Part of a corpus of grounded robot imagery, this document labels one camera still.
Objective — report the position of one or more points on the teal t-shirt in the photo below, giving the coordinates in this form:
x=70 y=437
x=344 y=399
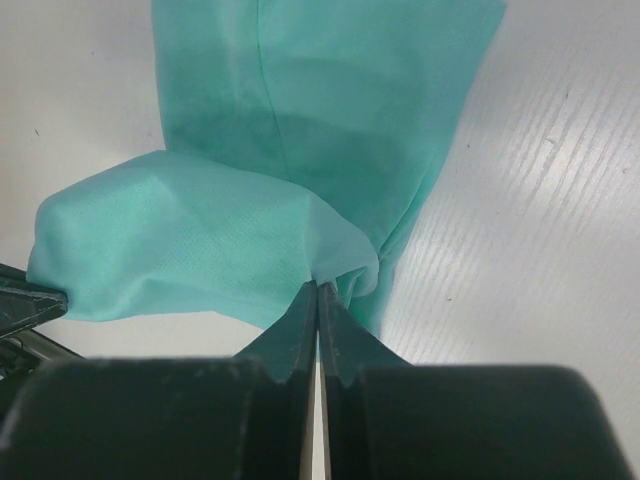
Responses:
x=302 y=139

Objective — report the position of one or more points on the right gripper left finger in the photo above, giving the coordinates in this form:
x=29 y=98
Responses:
x=248 y=416

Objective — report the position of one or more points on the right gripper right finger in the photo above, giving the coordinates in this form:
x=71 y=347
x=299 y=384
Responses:
x=389 y=419

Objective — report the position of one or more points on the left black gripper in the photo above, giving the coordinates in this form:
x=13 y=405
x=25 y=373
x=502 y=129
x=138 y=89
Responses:
x=26 y=305

